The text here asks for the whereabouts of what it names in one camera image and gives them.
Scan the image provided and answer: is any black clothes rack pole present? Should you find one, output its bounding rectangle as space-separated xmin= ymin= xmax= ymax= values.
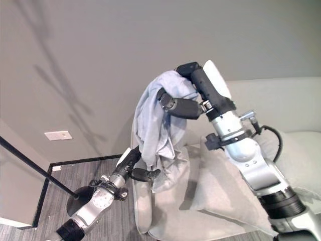
xmin=0 ymin=135 xmax=79 ymax=199

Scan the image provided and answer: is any light grey back cushion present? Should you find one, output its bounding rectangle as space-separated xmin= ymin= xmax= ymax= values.
xmin=255 ymin=130 xmax=321 ymax=201

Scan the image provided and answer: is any light grey square cushion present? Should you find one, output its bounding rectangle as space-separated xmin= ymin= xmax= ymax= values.
xmin=189 ymin=137 xmax=279 ymax=238

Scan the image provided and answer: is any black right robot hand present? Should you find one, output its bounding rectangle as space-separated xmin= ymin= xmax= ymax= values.
xmin=156 ymin=61 xmax=237 ymax=120

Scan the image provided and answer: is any black baseboard strip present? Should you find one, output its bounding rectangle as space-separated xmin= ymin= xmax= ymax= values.
xmin=18 ymin=154 xmax=123 ymax=229

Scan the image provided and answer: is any black round rack base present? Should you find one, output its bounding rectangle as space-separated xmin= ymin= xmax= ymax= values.
xmin=66 ymin=186 xmax=97 ymax=217

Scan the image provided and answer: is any light blue garment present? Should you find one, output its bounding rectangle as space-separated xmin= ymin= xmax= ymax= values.
xmin=132 ymin=70 xmax=199 ymax=193

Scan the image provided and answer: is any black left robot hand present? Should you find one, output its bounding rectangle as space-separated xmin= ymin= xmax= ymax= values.
xmin=115 ymin=147 xmax=162 ymax=183

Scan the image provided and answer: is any light grey sofa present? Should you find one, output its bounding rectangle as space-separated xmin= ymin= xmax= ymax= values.
xmin=131 ymin=77 xmax=321 ymax=238

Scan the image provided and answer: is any white wall outlet plate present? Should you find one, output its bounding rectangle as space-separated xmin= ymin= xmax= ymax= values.
xmin=44 ymin=130 xmax=73 ymax=142

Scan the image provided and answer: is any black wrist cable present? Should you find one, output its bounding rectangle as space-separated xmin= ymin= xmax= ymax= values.
xmin=252 ymin=117 xmax=283 ymax=163

